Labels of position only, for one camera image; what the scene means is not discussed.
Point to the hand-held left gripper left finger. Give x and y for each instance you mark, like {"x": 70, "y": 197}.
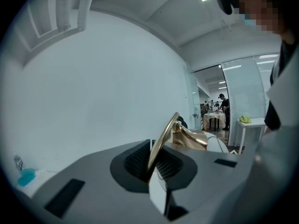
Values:
{"x": 98, "y": 195}

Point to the yellow-green cloth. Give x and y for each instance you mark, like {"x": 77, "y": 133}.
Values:
{"x": 245, "y": 119}

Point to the white ceiling air duct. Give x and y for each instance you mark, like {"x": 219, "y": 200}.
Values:
{"x": 63, "y": 8}

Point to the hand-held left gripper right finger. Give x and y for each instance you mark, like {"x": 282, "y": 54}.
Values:
{"x": 210, "y": 183}

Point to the blue face mask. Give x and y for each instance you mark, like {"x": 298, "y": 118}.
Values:
{"x": 250, "y": 21}

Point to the person's head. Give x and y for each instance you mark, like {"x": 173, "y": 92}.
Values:
{"x": 268, "y": 6}

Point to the dark chair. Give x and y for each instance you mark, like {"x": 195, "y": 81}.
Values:
{"x": 183, "y": 122}

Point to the blue crumpled cloth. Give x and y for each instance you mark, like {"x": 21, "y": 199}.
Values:
{"x": 25, "y": 177}

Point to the person's black and white top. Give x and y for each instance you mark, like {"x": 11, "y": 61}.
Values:
{"x": 273, "y": 118}

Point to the white table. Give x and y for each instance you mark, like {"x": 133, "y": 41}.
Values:
{"x": 253, "y": 125}

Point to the table with beige tablecloth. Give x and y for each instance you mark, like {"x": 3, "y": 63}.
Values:
{"x": 213, "y": 119}

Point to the white rounded seat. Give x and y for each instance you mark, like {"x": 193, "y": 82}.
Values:
{"x": 217, "y": 146}

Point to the frosted glass partition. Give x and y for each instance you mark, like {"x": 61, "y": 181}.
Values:
{"x": 245, "y": 90}

